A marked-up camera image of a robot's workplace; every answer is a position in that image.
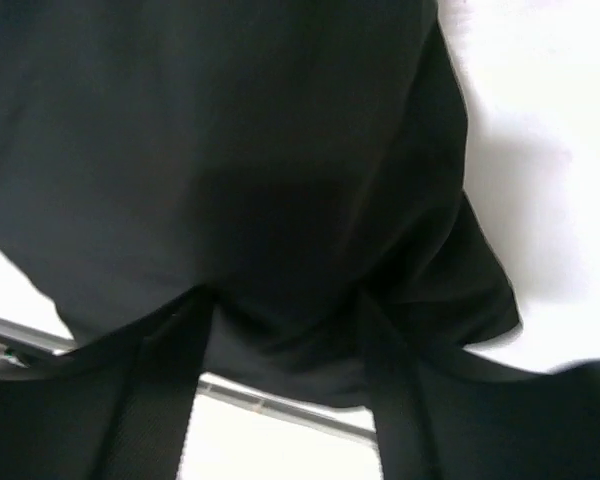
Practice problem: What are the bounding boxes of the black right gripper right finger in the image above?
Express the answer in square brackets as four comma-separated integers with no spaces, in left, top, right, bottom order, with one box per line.
[356,293,600,480]

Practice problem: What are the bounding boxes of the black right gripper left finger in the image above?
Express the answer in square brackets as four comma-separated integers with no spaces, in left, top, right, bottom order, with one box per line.
[0,289,214,480]

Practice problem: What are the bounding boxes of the black trousers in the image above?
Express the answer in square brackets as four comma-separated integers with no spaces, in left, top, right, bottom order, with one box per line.
[0,1,520,408]

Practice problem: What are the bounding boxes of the aluminium front rail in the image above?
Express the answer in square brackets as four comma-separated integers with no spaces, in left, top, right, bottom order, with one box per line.
[0,318,376,447]

